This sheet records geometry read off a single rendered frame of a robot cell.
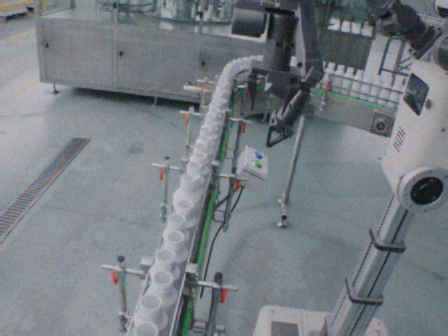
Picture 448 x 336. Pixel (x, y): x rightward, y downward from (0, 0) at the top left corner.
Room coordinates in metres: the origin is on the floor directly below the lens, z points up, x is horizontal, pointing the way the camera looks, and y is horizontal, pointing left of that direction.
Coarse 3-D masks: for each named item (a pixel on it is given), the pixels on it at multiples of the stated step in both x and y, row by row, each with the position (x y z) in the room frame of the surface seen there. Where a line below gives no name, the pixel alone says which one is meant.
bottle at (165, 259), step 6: (162, 252) 0.56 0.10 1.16; (168, 252) 0.56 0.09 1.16; (156, 258) 0.54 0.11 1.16; (162, 258) 0.56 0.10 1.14; (168, 258) 0.56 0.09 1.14; (174, 258) 0.55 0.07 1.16; (156, 264) 0.54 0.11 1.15; (162, 264) 0.53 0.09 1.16; (168, 264) 0.53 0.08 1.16; (174, 264) 0.54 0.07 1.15; (150, 270) 0.54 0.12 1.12; (156, 270) 0.53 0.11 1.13; (168, 270) 0.53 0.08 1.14; (174, 270) 0.54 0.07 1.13; (150, 276) 0.53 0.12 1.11; (174, 276) 0.53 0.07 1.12; (150, 282) 0.53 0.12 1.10; (174, 282) 0.53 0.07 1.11
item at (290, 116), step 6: (288, 108) 1.03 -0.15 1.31; (294, 108) 1.03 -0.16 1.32; (276, 114) 1.06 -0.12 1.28; (288, 114) 1.03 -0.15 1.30; (294, 114) 1.03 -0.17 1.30; (276, 120) 1.02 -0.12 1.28; (282, 120) 1.03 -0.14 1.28; (288, 120) 1.03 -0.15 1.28; (294, 120) 1.04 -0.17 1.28; (276, 126) 1.01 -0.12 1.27; (282, 126) 1.01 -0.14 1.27; (288, 126) 1.02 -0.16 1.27; (288, 132) 1.01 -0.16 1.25; (294, 132) 1.01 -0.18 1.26
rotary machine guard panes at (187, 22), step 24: (48, 0) 4.14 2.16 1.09; (72, 0) 4.13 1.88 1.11; (96, 0) 4.13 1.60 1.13; (120, 0) 4.12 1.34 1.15; (144, 0) 4.12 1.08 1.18; (168, 0) 4.11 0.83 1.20; (192, 0) 4.11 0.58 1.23; (216, 0) 4.10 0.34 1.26; (264, 0) 4.10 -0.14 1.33; (144, 24) 4.12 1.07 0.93; (168, 24) 4.11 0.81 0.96; (192, 24) 4.11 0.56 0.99; (216, 24) 4.10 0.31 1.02
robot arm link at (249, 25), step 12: (240, 0) 0.76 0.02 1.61; (252, 0) 0.76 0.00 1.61; (276, 0) 0.81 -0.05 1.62; (288, 0) 0.74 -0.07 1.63; (240, 12) 0.75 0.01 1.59; (252, 12) 0.76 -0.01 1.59; (264, 12) 0.76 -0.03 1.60; (240, 24) 0.75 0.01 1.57; (252, 24) 0.75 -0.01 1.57; (252, 36) 0.76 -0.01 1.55
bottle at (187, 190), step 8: (184, 176) 0.79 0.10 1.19; (192, 176) 0.80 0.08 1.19; (184, 184) 0.77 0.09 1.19; (192, 184) 0.77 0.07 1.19; (176, 192) 0.78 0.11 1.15; (184, 192) 0.77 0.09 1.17; (192, 192) 0.77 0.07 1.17; (176, 200) 0.76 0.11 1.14; (192, 200) 0.76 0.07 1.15; (200, 200) 0.78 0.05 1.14; (176, 208) 0.76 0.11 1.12
